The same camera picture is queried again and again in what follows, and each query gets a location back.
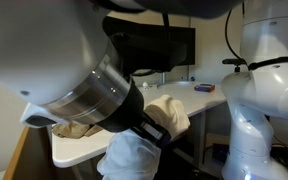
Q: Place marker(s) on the dark blue floor box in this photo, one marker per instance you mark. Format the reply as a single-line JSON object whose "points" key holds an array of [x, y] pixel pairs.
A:
{"points": [[220, 153]]}

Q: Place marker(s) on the black wide monitor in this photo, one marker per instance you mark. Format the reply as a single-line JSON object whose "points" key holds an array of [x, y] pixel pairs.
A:
{"points": [[190, 46]]}

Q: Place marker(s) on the white shirt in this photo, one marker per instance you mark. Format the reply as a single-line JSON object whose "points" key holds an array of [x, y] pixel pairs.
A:
{"points": [[127, 156]]}

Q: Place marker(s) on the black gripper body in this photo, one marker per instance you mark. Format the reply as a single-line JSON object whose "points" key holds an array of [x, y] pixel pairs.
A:
{"points": [[127, 110]]}

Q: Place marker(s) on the wooden bed board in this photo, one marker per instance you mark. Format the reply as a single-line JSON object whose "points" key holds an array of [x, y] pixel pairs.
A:
{"points": [[27, 160]]}

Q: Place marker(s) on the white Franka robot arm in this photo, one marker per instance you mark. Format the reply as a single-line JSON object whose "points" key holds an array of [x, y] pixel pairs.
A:
{"points": [[34, 43]]}

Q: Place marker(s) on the grey desk leg frame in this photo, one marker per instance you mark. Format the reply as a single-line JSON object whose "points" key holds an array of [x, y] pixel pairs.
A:
{"points": [[199, 140]]}

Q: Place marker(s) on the small dark round object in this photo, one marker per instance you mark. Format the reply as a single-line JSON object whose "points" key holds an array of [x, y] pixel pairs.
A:
{"points": [[192, 79]]}

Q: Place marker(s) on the purple flat box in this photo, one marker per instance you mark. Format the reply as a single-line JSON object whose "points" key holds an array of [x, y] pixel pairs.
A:
{"points": [[204, 88]]}

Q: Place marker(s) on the black stereo camera on tripod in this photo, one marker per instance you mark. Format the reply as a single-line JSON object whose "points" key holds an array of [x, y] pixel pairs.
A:
{"points": [[232, 61]]}

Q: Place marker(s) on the small white object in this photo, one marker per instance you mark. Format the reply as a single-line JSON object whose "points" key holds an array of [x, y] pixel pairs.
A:
{"points": [[145, 85]]}

